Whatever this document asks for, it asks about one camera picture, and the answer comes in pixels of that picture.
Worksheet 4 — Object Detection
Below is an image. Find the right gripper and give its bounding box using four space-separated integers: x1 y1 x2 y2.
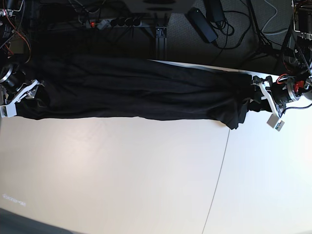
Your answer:
0 63 45 118

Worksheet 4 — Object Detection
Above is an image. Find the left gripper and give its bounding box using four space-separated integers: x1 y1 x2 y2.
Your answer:
252 75 312 116

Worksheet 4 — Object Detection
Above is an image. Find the black T-shirt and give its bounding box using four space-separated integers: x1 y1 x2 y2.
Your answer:
17 55 257 129

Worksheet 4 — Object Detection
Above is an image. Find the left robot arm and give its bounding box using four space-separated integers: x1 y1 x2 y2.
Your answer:
247 0 312 117

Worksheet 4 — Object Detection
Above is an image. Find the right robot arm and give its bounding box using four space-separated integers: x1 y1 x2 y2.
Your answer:
0 0 44 118

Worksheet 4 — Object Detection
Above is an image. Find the black power adapter brick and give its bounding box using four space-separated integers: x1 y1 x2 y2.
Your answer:
186 7 218 43

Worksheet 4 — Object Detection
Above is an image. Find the white power strip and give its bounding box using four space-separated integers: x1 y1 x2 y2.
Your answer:
84 18 144 30

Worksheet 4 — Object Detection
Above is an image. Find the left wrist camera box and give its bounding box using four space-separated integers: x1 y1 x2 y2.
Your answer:
267 114 285 131

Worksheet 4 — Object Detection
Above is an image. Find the aluminium table frame post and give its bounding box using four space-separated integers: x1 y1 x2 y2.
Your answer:
154 13 168 60

